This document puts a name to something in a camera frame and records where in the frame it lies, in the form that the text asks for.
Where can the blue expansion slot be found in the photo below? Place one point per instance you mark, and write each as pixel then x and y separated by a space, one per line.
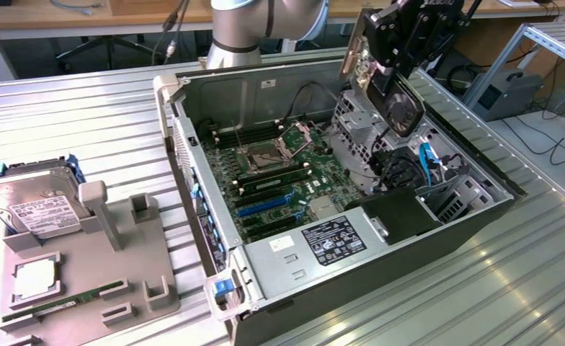
pixel 263 207

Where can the black plastic air duct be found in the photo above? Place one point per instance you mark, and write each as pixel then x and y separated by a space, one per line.
pixel 398 216

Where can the black expansion slot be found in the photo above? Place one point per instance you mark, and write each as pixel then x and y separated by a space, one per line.
pixel 263 195
pixel 268 223

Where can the light wooden desk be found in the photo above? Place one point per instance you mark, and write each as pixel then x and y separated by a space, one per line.
pixel 47 21
pixel 514 10

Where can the low silver disk bay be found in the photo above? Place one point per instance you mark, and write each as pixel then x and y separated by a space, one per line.
pixel 460 194

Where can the grey parts rack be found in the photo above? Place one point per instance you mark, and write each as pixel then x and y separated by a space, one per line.
pixel 95 274

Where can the blue disk carrier bracket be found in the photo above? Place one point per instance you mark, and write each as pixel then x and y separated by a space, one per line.
pixel 76 169

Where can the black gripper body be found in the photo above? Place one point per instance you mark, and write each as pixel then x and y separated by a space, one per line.
pixel 431 5

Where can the brown cardboard box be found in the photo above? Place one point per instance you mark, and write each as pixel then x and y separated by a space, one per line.
pixel 143 6

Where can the green motherboard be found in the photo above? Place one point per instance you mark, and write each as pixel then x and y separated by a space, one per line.
pixel 322 166

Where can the graphics card with fan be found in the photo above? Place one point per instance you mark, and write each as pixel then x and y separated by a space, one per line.
pixel 400 104

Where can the blue slot bracket clip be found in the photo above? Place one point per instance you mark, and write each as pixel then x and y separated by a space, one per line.
pixel 195 190
pixel 216 233
pixel 211 220
pixel 204 207
pixel 222 247

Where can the green loose RAM stick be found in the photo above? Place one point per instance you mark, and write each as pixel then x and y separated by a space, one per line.
pixel 71 301

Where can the silver hard disk drive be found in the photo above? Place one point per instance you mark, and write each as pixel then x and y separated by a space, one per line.
pixel 28 205

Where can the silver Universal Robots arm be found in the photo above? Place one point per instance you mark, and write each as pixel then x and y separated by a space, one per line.
pixel 244 36

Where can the tall silver disk bay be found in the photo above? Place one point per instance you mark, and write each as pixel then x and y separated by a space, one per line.
pixel 359 122

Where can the silver chipset heatsink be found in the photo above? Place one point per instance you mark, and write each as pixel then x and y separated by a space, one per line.
pixel 323 206

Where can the aluminium frame shelf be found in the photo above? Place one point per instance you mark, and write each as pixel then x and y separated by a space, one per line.
pixel 552 39

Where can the grey equipment box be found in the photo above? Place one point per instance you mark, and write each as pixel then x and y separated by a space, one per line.
pixel 508 97

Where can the silver CPU chip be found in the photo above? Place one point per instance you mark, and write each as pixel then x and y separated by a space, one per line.
pixel 35 279

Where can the blue plastic case latch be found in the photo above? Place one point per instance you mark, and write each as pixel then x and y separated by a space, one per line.
pixel 223 288

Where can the CPU socket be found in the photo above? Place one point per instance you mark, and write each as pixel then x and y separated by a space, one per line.
pixel 263 158

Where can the metal socket cover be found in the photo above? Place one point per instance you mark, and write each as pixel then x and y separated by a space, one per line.
pixel 296 138

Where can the open black PC case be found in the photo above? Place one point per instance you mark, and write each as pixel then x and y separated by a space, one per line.
pixel 359 299

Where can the thin metal locking lever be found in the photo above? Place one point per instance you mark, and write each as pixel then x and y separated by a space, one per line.
pixel 239 137

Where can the black office chair base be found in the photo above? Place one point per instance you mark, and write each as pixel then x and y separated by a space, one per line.
pixel 110 47

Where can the silver power supply unit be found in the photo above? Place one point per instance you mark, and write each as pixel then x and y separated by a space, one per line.
pixel 283 266

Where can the installed RAM stick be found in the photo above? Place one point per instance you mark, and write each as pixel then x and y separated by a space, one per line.
pixel 274 183

